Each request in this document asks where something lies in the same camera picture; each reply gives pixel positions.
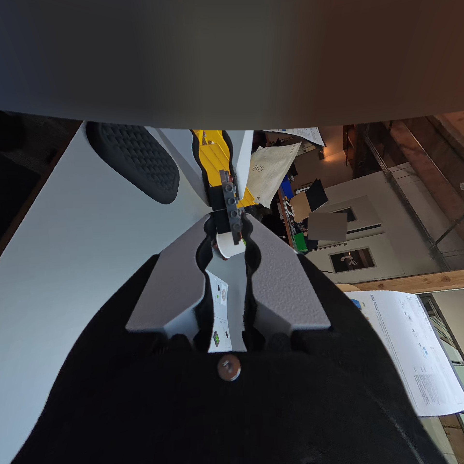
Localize printed paper sheet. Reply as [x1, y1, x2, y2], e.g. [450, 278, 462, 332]
[261, 127, 327, 147]

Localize cardboard box with black flap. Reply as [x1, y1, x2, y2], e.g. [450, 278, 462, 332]
[289, 179, 328, 220]

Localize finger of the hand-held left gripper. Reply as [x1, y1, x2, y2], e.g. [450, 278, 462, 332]
[156, 129, 215, 211]
[222, 130, 254, 211]

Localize white paper cup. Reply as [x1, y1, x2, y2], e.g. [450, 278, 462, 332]
[215, 232, 248, 260]

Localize grey brick assembly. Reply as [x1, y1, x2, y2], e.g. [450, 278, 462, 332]
[208, 170, 245, 245]

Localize yellow plastic parts bin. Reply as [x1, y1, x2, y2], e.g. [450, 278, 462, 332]
[192, 130, 259, 209]

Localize white numbered paper bag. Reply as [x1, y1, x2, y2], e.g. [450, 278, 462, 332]
[246, 142, 302, 209]

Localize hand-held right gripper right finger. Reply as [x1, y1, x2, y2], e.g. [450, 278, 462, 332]
[241, 213, 332, 341]

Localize black padded wrist rest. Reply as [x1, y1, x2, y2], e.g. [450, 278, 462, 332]
[86, 123, 181, 205]

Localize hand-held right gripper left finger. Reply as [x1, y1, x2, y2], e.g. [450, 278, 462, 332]
[125, 213, 214, 351]

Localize brick instruction booklet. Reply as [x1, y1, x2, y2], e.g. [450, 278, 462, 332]
[207, 270, 232, 352]

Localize printed instruction sheet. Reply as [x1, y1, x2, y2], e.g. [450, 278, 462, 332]
[344, 290, 464, 417]

